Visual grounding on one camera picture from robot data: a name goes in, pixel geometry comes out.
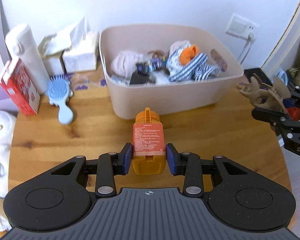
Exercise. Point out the pink fluffy hat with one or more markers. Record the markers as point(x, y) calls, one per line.
point(126, 62)

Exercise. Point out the wooden desktop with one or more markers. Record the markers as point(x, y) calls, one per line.
point(210, 135)

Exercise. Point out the beige hair claw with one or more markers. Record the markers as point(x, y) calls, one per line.
point(262, 95)

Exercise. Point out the beige plastic storage basket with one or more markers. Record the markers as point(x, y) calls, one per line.
point(165, 97)

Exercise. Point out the black board with purple print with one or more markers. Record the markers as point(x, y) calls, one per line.
point(256, 73)

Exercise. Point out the white cabinet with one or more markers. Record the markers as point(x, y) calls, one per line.
point(287, 37)

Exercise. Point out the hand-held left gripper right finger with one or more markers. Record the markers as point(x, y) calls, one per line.
point(172, 158)

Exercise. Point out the small black box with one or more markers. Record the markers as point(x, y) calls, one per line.
point(140, 78)

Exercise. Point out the light blue hairbrush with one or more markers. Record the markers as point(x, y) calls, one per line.
point(58, 91)

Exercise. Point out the white fluffy scrunchie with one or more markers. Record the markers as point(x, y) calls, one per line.
point(162, 78)

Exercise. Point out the orange plastic bottle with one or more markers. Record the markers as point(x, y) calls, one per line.
point(148, 135)

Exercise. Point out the white plush toy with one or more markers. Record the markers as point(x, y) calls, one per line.
point(0, 142)

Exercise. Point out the red and white carton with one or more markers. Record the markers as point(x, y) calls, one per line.
point(20, 90)

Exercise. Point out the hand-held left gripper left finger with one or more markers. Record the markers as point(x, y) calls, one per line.
point(127, 158)

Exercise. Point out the blue patterned tissue pack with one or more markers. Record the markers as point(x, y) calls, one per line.
point(118, 80)

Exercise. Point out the olive cloth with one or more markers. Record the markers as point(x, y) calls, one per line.
point(298, 72)

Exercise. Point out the white tissue pack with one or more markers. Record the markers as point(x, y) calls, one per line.
point(80, 55)

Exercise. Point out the lilac panel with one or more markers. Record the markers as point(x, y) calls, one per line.
point(0, 95)

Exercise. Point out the white wall socket switch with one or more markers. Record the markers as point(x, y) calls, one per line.
point(241, 26)

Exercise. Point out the light blue headphones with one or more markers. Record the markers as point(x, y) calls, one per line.
point(283, 76)

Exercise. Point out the white thermos bottle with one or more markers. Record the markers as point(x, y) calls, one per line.
point(27, 60)

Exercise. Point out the red plastic bag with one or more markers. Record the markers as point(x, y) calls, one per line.
point(295, 112)

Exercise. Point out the purple floral table mat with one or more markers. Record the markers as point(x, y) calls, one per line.
point(87, 80)

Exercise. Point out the olive tissue box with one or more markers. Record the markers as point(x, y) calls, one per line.
point(51, 60)

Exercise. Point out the blue checked floral cloth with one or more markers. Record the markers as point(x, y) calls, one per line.
point(190, 68)

